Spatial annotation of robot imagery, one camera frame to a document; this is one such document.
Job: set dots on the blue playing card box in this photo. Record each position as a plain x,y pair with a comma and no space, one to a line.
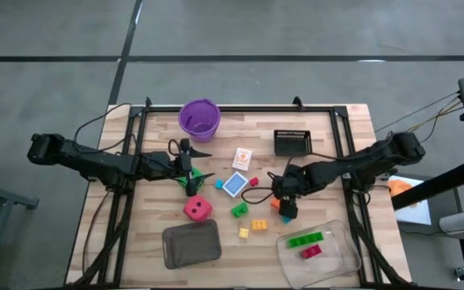
234,184

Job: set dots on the clear plastic bin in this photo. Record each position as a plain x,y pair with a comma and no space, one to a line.
336,266

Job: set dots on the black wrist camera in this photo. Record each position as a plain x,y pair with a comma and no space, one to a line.
288,208
184,163

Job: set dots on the red two-stud toy block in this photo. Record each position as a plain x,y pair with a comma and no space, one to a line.
311,251

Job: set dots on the black diagonal beam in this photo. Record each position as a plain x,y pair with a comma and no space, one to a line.
437,183

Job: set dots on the black caster wheel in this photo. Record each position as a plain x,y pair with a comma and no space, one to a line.
461,274

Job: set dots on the white orange-print card box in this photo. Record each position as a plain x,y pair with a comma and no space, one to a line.
242,159

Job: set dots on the purple plastic bucket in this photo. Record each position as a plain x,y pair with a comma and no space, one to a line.
200,121

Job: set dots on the small cyan toy block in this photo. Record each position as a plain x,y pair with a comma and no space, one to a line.
219,184

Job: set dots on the green foam die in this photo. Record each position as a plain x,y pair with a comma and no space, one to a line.
181,181

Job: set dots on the long green toy block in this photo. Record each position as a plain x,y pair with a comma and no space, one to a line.
305,239

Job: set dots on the black metal table frame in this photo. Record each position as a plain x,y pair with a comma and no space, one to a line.
236,108

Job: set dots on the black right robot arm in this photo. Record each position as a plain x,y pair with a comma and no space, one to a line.
357,163

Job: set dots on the grey roll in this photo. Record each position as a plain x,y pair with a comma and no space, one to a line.
457,222

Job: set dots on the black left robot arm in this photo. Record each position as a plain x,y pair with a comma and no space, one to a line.
95,163

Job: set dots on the red foam die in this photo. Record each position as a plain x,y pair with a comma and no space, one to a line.
197,208

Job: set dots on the black mesh basket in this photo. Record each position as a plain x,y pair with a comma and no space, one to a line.
292,143

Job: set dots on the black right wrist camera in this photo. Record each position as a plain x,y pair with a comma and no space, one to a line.
288,208

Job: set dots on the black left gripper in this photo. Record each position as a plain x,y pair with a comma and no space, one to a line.
163,167

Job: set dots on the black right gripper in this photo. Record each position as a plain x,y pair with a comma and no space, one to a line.
288,183

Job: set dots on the grey translucent plastic bin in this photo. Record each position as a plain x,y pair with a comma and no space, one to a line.
191,243

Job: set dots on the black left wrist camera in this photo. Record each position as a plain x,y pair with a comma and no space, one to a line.
184,163

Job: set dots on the yellow rounded toy block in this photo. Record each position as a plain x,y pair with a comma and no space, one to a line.
259,225

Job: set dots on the white board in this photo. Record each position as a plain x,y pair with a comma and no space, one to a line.
417,213

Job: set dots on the orange object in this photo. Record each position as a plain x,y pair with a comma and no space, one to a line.
401,188

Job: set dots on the small yellow toy block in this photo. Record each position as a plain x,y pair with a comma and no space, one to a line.
243,233

